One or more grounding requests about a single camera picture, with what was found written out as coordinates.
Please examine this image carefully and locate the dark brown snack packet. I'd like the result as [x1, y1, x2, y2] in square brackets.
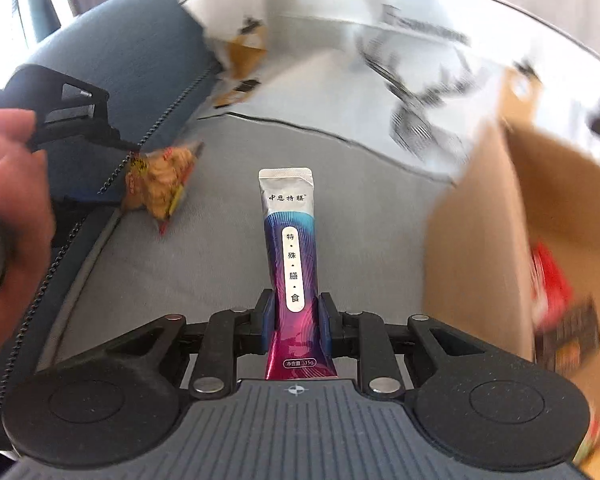
[534, 297, 600, 376]

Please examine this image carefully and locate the person's left hand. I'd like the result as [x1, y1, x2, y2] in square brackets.
[0, 108, 58, 306]

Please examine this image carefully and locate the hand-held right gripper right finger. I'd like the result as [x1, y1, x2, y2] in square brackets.
[317, 291, 486, 396]

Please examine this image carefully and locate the red twin snack packet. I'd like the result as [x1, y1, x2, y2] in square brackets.
[529, 242, 573, 328]

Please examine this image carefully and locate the green yellow snack packet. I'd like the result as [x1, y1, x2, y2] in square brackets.
[572, 410, 600, 466]

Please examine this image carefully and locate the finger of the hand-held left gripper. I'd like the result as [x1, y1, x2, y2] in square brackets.
[5, 66, 141, 153]

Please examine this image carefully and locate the purple silver stick sachet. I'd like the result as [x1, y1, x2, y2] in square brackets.
[257, 166, 338, 381]

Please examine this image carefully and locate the blue sofa cushion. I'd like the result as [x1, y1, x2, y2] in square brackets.
[0, 0, 221, 441]

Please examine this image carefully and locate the cardboard box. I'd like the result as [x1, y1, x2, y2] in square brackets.
[425, 120, 600, 480]

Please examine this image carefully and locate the clear biscuit bag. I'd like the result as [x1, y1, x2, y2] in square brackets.
[121, 141, 206, 236]

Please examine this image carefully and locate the grey sofa seat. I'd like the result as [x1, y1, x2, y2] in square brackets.
[37, 110, 461, 386]

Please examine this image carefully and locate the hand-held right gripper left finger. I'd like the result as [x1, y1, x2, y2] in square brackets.
[102, 289, 276, 400]

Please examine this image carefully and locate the white deer print cushion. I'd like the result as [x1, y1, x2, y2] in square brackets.
[177, 0, 600, 186]

